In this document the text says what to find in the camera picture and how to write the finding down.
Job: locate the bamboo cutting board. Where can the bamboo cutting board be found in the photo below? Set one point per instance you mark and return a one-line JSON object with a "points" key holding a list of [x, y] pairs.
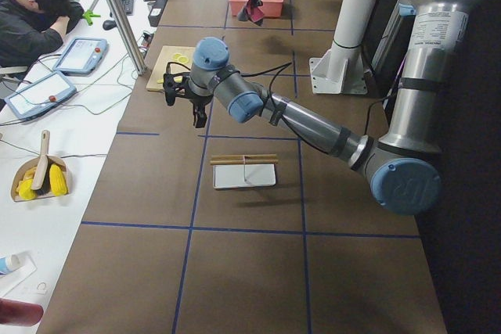
{"points": [[155, 83]]}

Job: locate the black power adapter box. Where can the black power adapter box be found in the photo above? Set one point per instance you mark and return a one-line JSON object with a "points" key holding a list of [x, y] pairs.
{"points": [[156, 9]]}

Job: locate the green plastic toy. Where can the green plastic toy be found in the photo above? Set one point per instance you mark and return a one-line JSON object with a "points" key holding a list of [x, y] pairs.
{"points": [[89, 16]]}

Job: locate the white rectangular tray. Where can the white rectangular tray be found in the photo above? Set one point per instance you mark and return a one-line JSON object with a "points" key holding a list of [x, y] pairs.
{"points": [[243, 176]]}

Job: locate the teach pendant tablet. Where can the teach pendant tablet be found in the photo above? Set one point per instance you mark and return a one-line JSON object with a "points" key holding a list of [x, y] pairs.
{"points": [[40, 97], [81, 56]]}

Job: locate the grey and pink cloth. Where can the grey and pink cloth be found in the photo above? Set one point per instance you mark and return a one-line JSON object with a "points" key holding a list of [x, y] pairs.
{"points": [[251, 12]]}

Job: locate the aluminium frame post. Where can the aluminium frame post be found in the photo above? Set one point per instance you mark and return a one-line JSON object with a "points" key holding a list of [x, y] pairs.
{"points": [[127, 36]]}

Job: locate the upper teach pendant tablet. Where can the upper teach pendant tablet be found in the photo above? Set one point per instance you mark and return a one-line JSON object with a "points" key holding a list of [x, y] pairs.
{"points": [[81, 56]]}

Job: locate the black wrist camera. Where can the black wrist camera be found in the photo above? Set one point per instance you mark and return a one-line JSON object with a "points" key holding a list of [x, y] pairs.
{"points": [[175, 84]]}

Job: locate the black computer mouse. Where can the black computer mouse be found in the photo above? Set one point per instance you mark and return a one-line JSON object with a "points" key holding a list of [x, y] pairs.
{"points": [[109, 25]]}

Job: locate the lower teach pendant tablet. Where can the lower teach pendant tablet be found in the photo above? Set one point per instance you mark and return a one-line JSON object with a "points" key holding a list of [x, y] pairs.
{"points": [[40, 97]]}

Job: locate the white blue paper cup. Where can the white blue paper cup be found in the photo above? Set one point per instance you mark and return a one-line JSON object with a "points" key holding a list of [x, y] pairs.
{"points": [[9, 264]]}

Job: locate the red cylinder object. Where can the red cylinder object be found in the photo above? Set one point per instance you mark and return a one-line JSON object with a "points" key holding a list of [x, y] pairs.
{"points": [[19, 313]]}

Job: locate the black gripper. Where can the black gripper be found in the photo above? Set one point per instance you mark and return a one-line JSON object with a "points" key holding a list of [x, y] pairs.
{"points": [[196, 102]]}

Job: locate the yellow corn toy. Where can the yellow corn toy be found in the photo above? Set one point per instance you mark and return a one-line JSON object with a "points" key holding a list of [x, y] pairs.
{"points": [[24, 189], [57, 180]]}

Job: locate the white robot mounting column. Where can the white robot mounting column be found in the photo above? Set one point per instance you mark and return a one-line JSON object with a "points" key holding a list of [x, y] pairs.
{"points": [[341, 70]]}

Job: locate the person in black jacket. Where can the person in black jacket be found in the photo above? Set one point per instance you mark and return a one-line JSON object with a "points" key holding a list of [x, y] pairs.
{"points": [[33, 28]]}

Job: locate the front lemon slice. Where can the front lemon slice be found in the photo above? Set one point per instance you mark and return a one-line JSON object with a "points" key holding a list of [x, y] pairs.
{"points": [[183, 60]]}

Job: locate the wooden dustpan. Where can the wooden dustpan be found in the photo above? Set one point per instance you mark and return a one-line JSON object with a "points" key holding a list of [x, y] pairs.
{"points": [[33, 163]]}

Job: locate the wooden hand brush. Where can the wooden hand brush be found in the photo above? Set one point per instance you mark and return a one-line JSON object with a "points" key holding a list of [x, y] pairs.
{"points": [[41, 166]]}

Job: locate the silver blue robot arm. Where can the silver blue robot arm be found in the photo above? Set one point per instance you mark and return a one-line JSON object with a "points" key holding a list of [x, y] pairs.
{"points": [[398, 166]]}

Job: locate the right yellow corn toy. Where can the right yellow corn toy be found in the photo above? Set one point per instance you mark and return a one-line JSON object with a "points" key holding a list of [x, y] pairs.
{"points": [[57, 180]]}

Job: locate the left yellow corn toy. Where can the left yellow corn toy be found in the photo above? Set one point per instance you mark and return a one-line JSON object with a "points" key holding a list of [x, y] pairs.
{"points": [[24, 189]]}

